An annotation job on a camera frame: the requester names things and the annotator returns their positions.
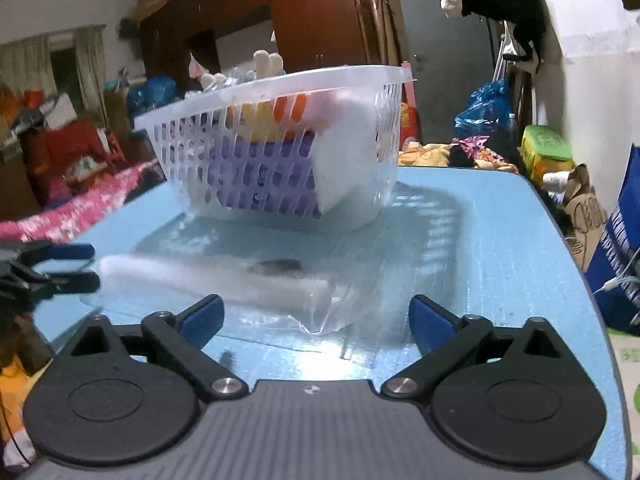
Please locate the wooden planks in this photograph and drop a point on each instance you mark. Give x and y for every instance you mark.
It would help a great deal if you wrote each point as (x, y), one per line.
(375, 20)

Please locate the green and yellow box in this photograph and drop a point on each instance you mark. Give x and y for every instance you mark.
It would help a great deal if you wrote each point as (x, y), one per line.
(542, 142)

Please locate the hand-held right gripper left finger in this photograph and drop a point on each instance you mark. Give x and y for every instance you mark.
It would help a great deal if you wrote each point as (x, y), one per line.
(202, 317)

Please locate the white plastic basket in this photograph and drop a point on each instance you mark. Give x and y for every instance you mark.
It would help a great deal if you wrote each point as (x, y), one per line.
(300, 82)

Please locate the green and white bag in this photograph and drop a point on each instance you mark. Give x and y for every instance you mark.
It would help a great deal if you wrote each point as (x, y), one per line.
(630, 360)

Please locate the yellow garment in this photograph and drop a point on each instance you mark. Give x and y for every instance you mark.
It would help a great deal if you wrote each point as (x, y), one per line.
(20, 410)

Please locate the brown paper bag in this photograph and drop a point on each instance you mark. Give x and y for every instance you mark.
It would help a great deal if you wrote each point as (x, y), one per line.
(585, 210)

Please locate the red box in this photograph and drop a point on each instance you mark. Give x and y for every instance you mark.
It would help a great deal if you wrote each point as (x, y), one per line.
(410, 125)

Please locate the blue plastic bag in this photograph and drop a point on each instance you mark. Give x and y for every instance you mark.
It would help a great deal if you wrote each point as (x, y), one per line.
(487, 110)

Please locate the clear plastic bag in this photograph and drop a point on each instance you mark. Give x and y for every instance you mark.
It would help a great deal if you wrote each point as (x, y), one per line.
(320, 320)

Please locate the pile of blue bags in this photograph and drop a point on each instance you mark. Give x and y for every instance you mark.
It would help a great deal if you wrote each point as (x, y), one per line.
(155, 90)

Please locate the yellow patterned blanket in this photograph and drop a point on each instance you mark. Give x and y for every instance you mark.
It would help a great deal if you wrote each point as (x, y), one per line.
(425, 155)

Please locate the brown wooden wardrobe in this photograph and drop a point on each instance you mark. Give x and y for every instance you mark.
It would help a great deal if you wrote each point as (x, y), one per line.
(310, 20)

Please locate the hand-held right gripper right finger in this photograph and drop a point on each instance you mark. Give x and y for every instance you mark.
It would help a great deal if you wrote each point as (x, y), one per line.
(429, 321)

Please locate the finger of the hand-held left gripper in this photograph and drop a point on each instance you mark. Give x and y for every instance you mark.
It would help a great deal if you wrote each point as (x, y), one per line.
(75, 282)
(70, 251)

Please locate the small white bottles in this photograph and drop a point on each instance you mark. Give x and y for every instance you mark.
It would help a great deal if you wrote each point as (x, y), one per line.
(262, 62)

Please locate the beige curtain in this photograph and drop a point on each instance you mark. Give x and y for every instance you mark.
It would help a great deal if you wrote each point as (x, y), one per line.
(25, 60)
(92, 70)

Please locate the white hanging plastic bag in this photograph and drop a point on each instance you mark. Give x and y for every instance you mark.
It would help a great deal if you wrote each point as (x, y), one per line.
(197, 65)

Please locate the grey door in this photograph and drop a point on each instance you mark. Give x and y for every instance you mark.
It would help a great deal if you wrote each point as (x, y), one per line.
(440, 60)

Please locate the pink floral blanket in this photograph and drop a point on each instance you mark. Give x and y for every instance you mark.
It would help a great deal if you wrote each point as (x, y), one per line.
(75, 205)

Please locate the blue shopping bag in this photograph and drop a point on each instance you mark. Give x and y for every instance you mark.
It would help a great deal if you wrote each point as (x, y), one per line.
(620, 240)

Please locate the purple tissue pack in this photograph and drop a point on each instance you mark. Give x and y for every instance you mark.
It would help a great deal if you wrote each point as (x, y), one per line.
(300, 150)

